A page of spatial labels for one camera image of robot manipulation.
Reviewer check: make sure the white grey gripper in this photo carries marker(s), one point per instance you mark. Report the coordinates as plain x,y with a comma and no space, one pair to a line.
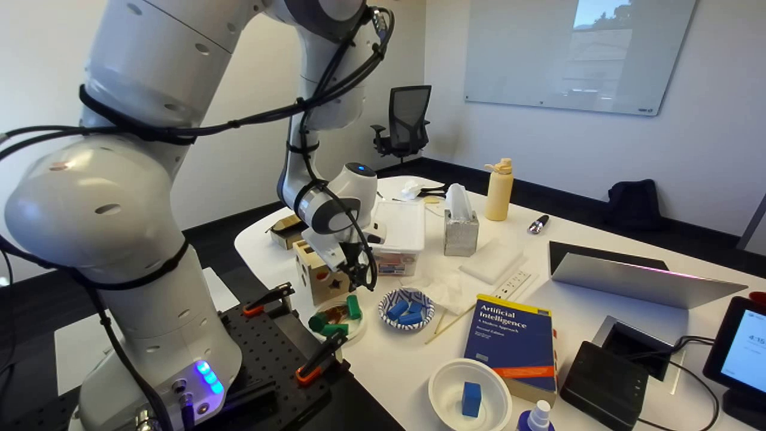
338,239

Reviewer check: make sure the wooden lid with shape holes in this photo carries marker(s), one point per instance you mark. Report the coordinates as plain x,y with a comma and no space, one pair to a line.
308,245

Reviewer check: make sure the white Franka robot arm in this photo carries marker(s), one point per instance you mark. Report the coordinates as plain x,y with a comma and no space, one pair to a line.
121,216

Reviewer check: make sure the wooden shape sorter toy box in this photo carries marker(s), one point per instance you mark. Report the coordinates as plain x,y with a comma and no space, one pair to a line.
319,286

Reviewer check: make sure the open wooden tray box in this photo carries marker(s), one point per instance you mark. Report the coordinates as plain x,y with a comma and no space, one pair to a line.
287,226

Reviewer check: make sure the grey tissue box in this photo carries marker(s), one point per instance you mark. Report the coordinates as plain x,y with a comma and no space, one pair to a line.
461,234

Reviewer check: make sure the black box device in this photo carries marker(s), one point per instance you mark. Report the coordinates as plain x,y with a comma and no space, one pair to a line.
603,384

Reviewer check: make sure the green wooden block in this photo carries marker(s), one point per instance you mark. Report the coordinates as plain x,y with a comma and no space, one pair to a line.
351,305
321,324
340,331

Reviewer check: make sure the brown wooden block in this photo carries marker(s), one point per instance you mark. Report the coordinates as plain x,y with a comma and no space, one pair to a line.
338,313

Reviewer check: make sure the blue wooden block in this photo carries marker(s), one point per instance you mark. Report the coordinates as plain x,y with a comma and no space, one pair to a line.
411,318
471,398
397,307
417,301

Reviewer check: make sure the small white bowl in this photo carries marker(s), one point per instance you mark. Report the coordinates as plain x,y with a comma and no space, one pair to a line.
351,325

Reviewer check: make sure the clear plastic container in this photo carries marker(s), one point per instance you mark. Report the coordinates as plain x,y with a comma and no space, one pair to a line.
398,229

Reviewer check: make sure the thin wooden stick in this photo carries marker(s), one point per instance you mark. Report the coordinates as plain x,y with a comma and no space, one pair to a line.
447,324

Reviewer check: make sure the black perforated mounting board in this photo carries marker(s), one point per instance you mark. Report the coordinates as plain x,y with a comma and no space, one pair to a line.
271,350

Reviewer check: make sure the white flat pad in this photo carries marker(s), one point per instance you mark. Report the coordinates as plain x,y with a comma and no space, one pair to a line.
492,259

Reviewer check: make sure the white floor sheet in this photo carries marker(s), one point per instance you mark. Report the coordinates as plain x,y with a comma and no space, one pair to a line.
221,289

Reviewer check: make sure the large white bowl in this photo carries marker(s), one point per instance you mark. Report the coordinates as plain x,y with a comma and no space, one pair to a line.
447,395

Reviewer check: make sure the white power strip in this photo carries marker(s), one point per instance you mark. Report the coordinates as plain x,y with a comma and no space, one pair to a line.
515,282

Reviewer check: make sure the blue artificial intelligence textbook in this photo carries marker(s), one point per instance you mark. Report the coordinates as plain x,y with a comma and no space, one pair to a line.
507,337

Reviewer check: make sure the yellow drink bottle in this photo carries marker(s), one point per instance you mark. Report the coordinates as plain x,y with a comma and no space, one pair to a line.
502,192

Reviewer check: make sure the black office chair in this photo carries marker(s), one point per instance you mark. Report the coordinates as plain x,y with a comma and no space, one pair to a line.
409,115

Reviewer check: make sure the black marker pen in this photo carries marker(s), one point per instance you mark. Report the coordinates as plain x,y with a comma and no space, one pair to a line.
540,223

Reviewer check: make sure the blue bottle with white cap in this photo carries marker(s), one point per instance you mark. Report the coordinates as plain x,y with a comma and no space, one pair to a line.
540,416

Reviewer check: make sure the silver laptop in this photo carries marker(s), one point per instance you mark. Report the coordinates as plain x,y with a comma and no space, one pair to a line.
638,282

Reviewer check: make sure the black bag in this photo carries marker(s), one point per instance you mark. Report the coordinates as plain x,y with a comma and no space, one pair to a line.
632,203

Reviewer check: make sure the dark grey flat device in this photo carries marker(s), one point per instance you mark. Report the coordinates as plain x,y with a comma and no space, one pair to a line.
647,343

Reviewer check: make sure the black tablet with lit screen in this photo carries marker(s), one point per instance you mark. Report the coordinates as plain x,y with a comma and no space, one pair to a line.
744,350

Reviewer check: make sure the wall whiteboard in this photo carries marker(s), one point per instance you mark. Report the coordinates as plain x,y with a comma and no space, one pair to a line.
579,55

